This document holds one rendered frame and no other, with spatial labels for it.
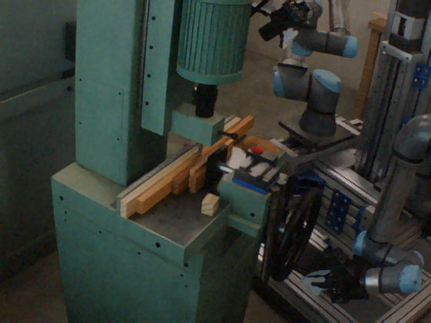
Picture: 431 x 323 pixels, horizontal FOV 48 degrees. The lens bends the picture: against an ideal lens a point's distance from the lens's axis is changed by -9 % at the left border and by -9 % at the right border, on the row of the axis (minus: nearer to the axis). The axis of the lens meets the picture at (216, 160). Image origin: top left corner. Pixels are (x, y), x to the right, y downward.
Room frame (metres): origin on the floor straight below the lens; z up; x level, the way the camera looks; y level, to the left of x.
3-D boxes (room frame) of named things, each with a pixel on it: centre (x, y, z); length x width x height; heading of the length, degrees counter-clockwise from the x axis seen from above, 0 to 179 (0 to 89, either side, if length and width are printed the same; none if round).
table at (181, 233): (1.23, -0.03, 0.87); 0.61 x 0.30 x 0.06; 154
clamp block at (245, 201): (1.19, -0.11, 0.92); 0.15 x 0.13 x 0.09; 154
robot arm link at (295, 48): (1.63, -0.24, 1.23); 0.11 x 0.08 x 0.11; 86
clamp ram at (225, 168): (1.24, -0.03, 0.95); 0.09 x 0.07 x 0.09; 154
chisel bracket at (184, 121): (1.31, 0.07, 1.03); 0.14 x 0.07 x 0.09; 64
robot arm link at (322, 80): (1.84, -0.37, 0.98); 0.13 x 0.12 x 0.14; 86
